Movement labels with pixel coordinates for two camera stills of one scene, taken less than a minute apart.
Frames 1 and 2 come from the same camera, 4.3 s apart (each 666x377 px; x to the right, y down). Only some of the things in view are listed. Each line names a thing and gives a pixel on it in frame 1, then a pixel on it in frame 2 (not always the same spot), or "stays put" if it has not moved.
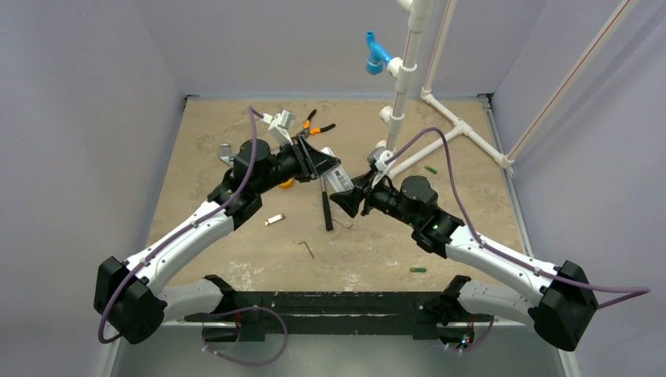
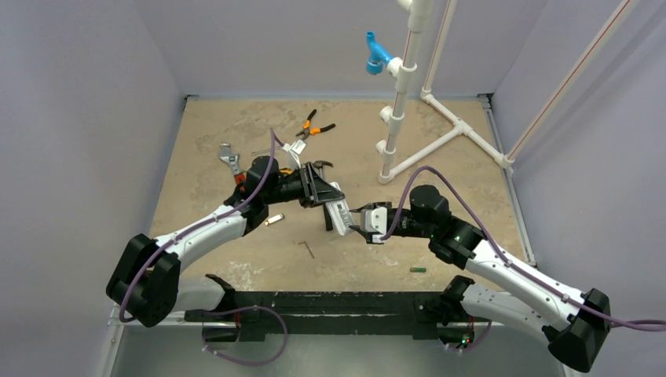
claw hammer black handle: [327, 215] stays put
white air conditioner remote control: [338, 178] → [339, 213]
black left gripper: [310, 162] → [313, 188]
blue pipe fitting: [376, 56] stays put
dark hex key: [307, 247] stays put
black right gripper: [366, 189] → [372, 233]
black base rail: [423, 314] stays put
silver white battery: [273, 219] stays put
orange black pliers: [306, 131] stays put
